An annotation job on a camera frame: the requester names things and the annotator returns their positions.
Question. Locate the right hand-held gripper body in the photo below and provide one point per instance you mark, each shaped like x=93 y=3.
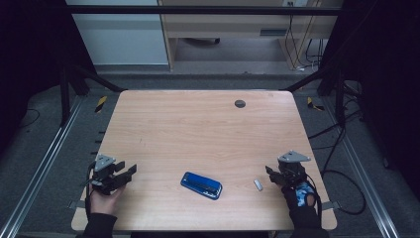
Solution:
x=293 y=170

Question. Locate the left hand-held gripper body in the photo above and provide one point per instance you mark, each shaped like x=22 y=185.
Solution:
x=105 y=177

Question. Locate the silver staple strip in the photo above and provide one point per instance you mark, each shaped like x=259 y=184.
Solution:
x=258 y=185

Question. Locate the blue stapler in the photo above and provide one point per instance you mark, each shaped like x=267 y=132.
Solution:
x=201 y=185

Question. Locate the person's left hand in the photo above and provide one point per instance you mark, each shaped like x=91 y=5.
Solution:
x=105 y=203

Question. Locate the person's right hand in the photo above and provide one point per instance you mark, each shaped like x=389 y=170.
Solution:
x=302 y=211

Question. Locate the dark round table grommet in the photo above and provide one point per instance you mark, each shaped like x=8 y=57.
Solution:
x=240 y=103

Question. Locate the white cabinet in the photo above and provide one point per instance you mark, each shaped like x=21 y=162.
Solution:
x=122 y=39

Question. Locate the black curtain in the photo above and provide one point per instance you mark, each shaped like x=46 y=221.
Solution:
x=389 y=82
x=29 y=66

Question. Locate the dark object under desk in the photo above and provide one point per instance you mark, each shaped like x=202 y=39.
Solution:
x=203 y=41

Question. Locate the light wooden desk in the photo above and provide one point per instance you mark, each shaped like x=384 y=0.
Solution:
x=231 y=24

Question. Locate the grey table bracket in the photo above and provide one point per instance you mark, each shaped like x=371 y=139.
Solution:
x=76 y=205
x=332 y=205

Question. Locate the aluminium floor rail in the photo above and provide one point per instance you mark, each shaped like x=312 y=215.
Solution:
x=363 y=172
x=43 y=165

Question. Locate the black frame strut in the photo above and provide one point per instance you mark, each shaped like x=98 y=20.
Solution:
x=339 y=99
x=65 y=99

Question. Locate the black horizontal frame bar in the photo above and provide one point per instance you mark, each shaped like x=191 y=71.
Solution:
x=198 y=10

